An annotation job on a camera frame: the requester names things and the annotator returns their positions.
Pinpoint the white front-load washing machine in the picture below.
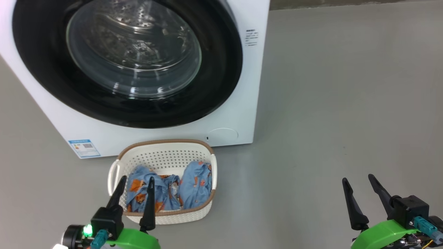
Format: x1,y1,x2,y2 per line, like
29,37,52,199
0,0,270,159

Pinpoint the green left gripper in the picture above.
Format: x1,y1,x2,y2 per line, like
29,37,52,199
62,175,161,249

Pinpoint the round white filter cover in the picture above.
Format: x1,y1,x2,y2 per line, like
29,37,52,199
207,128,239,146

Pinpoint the black round glass washer door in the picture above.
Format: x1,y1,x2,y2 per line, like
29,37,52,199
12,0,243,129

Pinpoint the blue energy label sticker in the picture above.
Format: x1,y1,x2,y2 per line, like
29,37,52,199
68,139,101,158

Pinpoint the teal left cable connector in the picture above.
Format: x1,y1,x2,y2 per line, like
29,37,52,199
91,229,110,249

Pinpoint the white perforated basket brown rim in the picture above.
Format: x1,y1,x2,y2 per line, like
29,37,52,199
107,139,218,225

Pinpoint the teal cable connector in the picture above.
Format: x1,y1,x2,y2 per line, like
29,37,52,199
414,216,443,242
91,229,110,249

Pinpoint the teal right cable connector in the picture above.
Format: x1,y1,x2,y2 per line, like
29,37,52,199
414,216,443,242

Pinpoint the small printed text label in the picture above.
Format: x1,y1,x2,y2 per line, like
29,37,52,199
245,29,259,46

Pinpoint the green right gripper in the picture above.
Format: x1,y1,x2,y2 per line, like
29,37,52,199
342,174,433,249

